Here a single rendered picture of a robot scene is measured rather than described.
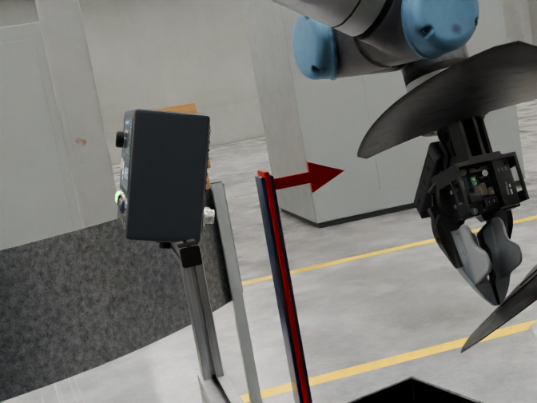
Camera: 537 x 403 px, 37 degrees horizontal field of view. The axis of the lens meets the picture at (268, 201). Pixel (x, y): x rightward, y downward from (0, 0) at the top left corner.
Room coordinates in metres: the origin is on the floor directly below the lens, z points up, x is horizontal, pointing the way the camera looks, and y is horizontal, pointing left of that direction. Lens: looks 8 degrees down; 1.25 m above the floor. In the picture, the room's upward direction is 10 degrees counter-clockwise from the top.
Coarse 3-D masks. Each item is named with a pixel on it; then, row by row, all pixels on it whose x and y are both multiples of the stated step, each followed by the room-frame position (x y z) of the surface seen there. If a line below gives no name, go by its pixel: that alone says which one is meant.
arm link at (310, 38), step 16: (304, 16) 0.84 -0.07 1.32; (304, 32) 0.85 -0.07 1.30; (320, 32) 0.82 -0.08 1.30; (336, 32) 0.82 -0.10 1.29; (304, 48) 0.85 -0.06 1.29; (320, 48) 0.82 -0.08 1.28; (336, 48) 0.83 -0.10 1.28; (352, 48) 0.80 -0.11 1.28; (304, 64) 0.85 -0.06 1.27; (320, 64) 0.83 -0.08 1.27; (336, 64) 0.83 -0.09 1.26; (352, 64) 0.82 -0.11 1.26; (368, 64) 0.80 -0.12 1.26
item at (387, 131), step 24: (504, 48) 0.49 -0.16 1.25; (528, 48) 0.50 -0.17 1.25; (456, 72) 0.53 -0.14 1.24; (480, 72) 0.53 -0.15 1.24; (504, 72) 0.53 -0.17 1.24; (528, 72) 0.54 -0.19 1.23; (408, 96) 0.56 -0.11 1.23; (432, 96) 0.57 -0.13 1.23; (456, 96) 0.58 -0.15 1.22; (480, 96) 0.60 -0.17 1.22; (504, 96) 0.62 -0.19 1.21; (528, 96) 0.65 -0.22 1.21; (384, 120) 0.61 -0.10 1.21; (408, 120) 0.62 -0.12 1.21; (432, 120) 0.65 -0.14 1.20; (456, 120) 0.68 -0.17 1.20; (360, 144) 0.66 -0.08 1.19; (384, 144) 0.67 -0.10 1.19
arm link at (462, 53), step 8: (464, 48) 0.88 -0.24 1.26; (440, 56) 0.87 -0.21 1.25; (448, 56) 0.87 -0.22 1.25; (456, 56) 0.87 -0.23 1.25; (464, 56) 0.87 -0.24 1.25; (408, 64) 0.88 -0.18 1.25; (416, 64) 0.88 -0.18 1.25; (424, 64) 0.87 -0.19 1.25; (432, 64) 0.87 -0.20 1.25; (440, 64) 0.86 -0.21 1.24; (448, 64) 0.86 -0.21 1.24; (408, 72) 0.89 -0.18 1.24; (416, 72) 0.87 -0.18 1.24; (424, 72) 0.87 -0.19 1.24; (408, 80) 0.89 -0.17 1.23
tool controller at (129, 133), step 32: (128, 128) 1.24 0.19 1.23; (160, 128) 1.16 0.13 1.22; (192, 128) 1.17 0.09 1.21; (128, 160) 1.18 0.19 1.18; (160, 160) 1.15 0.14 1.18; (192, 160) 1.16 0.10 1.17; (128, 192) 1.16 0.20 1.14; (160, 192) 1.15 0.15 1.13; (192, 192) 1.16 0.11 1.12; (128, 224) 1.14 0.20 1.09; (160, 224) 1.15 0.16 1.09; (192, 224) 1.16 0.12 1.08
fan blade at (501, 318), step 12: (528, 276) 0.81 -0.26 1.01; (516, 288) 0.83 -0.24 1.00; (528, 288) 0.78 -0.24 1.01; (504, 300) 0.83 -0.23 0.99; (516, 300) 0.77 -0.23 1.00; (528, 300) 0.74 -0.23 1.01; (492, 312) 0.84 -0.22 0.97; (504, 312) 0.77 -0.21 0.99; (516, 312) 0.74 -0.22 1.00; (480, 324) 0.83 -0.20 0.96; (492, 324) 0.77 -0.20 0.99; (480, 336) 0.76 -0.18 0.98; (468, 348) 0.75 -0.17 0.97
